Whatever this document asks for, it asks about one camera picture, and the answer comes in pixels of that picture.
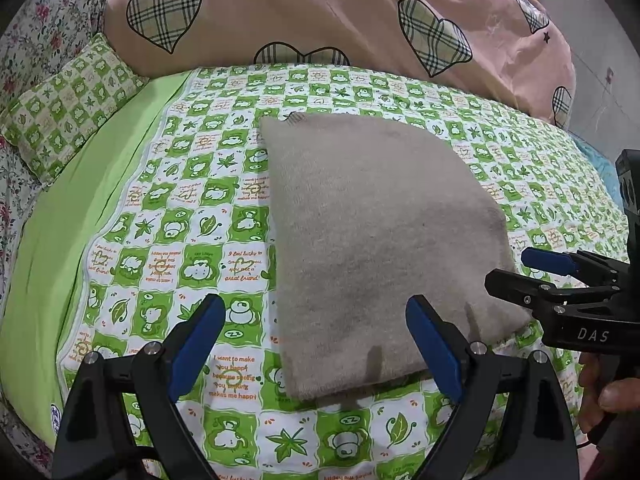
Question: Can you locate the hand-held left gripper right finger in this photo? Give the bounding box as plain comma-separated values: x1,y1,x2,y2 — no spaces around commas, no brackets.
405,294,581,480

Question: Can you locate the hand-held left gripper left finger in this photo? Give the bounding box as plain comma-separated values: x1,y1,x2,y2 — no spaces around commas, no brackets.
51,294,227,480

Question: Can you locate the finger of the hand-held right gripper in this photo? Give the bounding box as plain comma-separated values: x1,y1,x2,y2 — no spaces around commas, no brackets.
520,246,630,287
484,269,622,313

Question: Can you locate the grey towel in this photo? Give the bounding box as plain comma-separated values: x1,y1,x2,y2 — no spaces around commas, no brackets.
260,112,533,403

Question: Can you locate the person's right hand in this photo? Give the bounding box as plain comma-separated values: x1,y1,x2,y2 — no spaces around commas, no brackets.
577,352,640,436

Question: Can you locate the light blue cloth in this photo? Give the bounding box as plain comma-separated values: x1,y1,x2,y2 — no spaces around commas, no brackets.
570,130,622,201

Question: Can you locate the green checked cartoon blanket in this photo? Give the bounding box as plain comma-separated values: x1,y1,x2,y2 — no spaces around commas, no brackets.
0,62,631,480

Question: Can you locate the green checked pillow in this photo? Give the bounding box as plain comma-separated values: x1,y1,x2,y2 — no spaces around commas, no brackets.
0,32,151,191

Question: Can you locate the pink heart-print duvet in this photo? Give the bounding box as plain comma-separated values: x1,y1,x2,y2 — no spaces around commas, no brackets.
102,0,576,131

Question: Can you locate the floral bedsheet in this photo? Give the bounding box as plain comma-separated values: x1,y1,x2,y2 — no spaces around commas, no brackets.
0,0,133,466

